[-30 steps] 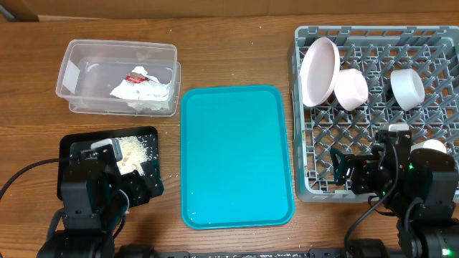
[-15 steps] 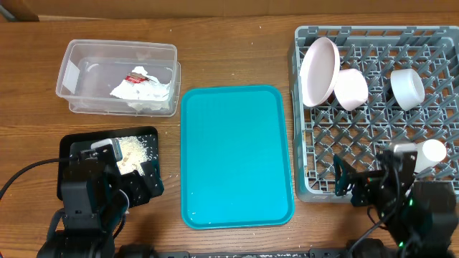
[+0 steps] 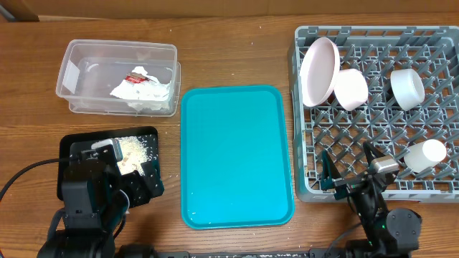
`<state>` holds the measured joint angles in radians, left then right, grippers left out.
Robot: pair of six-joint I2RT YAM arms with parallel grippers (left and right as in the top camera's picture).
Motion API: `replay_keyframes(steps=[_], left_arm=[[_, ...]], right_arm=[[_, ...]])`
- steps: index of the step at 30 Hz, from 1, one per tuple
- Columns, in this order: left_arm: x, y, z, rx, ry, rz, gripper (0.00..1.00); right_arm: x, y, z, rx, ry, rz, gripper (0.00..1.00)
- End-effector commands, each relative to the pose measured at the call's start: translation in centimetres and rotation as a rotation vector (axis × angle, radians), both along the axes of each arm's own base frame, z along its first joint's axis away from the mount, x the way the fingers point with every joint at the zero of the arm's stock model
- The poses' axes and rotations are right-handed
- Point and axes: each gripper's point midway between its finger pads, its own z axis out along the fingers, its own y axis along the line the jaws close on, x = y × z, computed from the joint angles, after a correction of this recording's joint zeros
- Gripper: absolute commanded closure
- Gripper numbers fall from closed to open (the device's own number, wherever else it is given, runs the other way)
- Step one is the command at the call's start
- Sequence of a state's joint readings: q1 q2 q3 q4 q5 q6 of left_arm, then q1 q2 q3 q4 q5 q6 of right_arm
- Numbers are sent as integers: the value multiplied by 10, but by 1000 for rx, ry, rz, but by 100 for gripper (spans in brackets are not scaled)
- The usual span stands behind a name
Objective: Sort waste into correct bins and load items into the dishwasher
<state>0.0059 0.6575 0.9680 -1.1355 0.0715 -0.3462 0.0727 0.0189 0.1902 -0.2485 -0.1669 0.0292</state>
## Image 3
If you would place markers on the pile of white rice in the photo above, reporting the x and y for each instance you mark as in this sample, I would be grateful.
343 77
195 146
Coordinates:
134 153

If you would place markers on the clear plastic bin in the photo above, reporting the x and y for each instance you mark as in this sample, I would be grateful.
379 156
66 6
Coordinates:
92 68

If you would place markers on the grey-green ceramic bowl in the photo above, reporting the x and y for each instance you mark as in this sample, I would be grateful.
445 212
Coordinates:
407 88

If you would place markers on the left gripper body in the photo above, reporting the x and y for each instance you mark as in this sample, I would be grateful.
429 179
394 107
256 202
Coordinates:
133 189

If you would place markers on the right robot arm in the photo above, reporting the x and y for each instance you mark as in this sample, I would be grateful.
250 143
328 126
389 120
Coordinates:
381 232

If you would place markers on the large white plate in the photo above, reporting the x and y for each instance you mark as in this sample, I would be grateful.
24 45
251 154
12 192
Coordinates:
319 70

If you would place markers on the black tray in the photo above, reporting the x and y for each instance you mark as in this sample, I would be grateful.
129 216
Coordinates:
71 145

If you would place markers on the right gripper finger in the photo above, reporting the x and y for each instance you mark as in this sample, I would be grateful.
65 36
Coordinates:
330 172
371 152

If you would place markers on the grey dish rack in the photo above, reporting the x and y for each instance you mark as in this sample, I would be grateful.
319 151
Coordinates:
432 52

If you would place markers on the small white cup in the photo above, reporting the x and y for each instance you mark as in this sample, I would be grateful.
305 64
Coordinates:
424 155

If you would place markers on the white napkin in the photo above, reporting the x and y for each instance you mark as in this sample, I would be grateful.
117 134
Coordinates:
151 94

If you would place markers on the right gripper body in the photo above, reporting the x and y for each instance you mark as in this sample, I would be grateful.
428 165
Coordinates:
351 180

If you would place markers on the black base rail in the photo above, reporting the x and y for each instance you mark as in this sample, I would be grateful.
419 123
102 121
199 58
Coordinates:
146 251

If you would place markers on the teal plastic tray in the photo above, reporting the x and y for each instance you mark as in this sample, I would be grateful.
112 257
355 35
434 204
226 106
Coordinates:
234 158

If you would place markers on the red snack wrapper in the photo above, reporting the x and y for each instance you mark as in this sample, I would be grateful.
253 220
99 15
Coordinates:
135 78

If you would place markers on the pink bowl with crumbs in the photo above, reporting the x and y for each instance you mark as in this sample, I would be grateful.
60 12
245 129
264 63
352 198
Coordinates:
351 89

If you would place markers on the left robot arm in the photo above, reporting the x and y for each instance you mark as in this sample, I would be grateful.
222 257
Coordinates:
96 199

